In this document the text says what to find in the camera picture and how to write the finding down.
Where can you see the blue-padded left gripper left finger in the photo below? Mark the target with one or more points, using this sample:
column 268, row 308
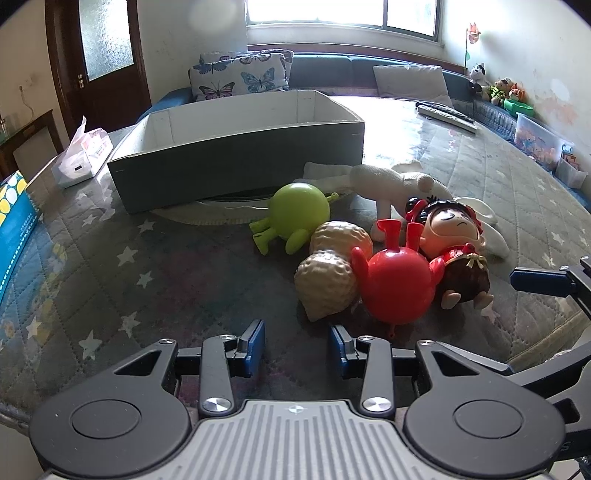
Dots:
column 244, row 353

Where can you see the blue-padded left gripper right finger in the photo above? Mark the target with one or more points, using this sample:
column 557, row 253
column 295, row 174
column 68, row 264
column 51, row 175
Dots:
column 348, row 354

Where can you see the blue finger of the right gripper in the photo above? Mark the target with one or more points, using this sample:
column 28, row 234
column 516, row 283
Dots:
column 545, row 282

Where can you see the red round rubber toy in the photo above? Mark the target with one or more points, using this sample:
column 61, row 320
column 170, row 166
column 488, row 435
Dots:
column 398, row 284

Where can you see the girl doll red dress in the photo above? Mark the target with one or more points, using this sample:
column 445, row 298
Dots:
column 453, row 234

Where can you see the green round rubber toy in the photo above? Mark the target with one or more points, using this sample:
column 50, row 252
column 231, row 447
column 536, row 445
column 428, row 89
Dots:
column 293, row 214

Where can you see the white plush rabbit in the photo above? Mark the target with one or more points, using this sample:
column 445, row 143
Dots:
column 391, row 189

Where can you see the small clear container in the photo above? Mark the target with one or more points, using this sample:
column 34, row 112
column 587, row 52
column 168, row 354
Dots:
column 569, row 175

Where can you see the clear plastic toy bin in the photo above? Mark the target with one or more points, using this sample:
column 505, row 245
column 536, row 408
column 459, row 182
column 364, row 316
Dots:
column 536, row 140

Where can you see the round woven placemat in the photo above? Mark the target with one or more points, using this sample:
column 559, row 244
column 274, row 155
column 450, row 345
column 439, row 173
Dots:
column 215, row 213

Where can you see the grey star quilted tablecloth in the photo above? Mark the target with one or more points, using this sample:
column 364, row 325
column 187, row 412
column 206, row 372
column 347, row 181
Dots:
column 95, row 284

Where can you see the grey remote control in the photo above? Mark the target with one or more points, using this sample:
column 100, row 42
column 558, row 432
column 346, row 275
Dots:
column 447, row 118

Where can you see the green toy tub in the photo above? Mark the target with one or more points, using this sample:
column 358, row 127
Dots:
column 516, row 107

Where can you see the brown plush toy group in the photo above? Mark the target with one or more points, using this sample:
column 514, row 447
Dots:
column 506, row 89

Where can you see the black remote control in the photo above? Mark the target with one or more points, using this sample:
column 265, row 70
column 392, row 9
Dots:
column 446, row 109

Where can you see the grey cardboard box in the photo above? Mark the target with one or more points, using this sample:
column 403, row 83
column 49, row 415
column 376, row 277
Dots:
column 255, row 142

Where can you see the black white plush toy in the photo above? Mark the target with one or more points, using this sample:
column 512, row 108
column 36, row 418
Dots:
column 479, row 83

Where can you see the grey plain pillow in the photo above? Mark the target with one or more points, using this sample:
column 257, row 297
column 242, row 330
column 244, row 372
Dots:
column 413, row 82

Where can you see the tissue pack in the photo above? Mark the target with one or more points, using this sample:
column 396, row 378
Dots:
column 83, row 157

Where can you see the orange pinwheel flower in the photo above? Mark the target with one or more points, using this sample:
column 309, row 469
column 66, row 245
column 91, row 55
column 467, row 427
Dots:
column 472, row 36

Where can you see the blue yellow dotted box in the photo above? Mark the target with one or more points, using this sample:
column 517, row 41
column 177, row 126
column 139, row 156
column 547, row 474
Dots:
column 18, row 218

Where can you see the butterfly print pillow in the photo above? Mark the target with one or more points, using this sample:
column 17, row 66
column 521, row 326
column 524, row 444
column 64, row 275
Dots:
column 226, row 74

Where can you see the blue sofa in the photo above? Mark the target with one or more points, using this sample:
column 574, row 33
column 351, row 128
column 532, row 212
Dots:
column 341, row 74

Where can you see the window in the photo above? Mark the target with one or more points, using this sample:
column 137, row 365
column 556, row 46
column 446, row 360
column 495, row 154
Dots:
column 419, row 18

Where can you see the dark wooden door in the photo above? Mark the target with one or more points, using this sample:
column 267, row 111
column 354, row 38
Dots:
column 96, row 62

